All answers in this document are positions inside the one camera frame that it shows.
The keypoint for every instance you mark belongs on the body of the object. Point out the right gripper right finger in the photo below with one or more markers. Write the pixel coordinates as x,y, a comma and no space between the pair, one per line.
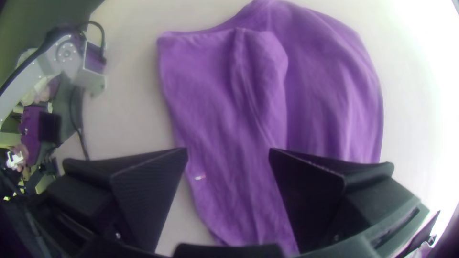
315,200

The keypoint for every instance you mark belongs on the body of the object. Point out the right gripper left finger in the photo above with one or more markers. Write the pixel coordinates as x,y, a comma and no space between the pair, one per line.
143,186

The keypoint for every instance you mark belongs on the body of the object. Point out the dark t-shirt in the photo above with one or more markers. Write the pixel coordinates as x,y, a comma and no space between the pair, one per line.
251,125

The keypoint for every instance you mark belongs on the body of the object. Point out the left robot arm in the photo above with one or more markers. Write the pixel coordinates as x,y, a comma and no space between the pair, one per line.
39,70

